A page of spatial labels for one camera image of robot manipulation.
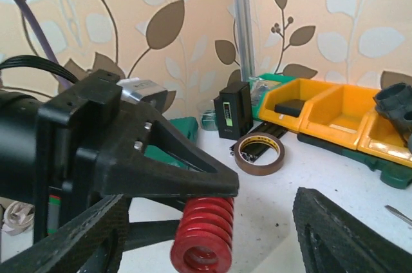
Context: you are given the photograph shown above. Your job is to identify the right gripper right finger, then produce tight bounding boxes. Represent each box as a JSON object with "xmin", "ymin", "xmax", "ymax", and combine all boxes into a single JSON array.
[{"xmin": 292, "ymin": 187, "xmax": 411, "ymax": 273}]

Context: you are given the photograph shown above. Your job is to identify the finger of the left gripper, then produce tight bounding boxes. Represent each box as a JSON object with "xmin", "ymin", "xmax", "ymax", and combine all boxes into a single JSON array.
[{"xmin": 124, "ymin": 198, "xmax": 187, "ymax": 250}]

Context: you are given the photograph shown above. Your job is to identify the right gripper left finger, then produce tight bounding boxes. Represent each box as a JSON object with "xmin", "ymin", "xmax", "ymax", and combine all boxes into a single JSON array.
[{"xmin": 1, "ymin": 195, "xmax": 129, "ymax": 272}]

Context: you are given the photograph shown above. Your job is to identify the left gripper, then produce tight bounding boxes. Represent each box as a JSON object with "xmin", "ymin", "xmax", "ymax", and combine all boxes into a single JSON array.
[{"xmin": 33, "ymin": 70, "xmax": 239, "ymax": 243}]

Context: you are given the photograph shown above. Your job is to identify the large red spring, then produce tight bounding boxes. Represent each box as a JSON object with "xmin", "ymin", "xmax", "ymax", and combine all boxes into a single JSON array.
[{"xmin": 170, "ymin": 197, "xmax": 234, "ymax": 272}]

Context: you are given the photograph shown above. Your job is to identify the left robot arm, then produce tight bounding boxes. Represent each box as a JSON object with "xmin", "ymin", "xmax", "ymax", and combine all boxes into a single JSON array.
[{"xmin": 1, "ymin": 55, "xmax": 239, "ymax": 242}]

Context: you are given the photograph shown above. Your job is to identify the round beige power socket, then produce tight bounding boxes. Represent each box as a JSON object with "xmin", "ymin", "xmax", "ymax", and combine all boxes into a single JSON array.
[{"xmin": 2, "ymin": 201, "xmax": 35, "ymax": 236}]

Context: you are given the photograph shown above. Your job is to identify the brown tape roll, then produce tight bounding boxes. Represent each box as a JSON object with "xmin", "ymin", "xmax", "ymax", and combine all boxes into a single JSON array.
[{"xmin": 232, "ymin": 132, "xmax": 285, "ymax": 176}]

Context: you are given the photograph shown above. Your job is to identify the yellow triple bin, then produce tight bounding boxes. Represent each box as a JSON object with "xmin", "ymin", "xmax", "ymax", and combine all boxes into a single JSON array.
[{"xmin": 258, "ymin": 79, "xmax": 411, "ymax": 167}]

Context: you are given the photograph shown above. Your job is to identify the black battery charger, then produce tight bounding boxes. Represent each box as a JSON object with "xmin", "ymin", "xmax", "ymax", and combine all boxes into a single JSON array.
[{"xmin": 214, "ymin": 81, "xmax": 253, "ymax": 140}]

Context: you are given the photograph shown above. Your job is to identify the black box in bin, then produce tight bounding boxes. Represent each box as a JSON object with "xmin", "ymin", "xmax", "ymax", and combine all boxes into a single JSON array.
[{"xmin": 274, "ymin": 99, "xmax": 306, "ymax": 117}]

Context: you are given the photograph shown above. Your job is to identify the black pipe fitting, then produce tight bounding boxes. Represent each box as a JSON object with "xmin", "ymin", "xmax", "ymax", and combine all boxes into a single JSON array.
[{"xmin": 373, "ymin": 82, "xmax": 411, "ymax": 151}]

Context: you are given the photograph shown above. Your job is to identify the green small bin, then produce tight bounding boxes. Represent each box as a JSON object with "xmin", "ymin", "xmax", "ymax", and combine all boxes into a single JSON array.
[{"xmin": 248, "ymin": 73, "xmax": 295, "ymax": 120}]

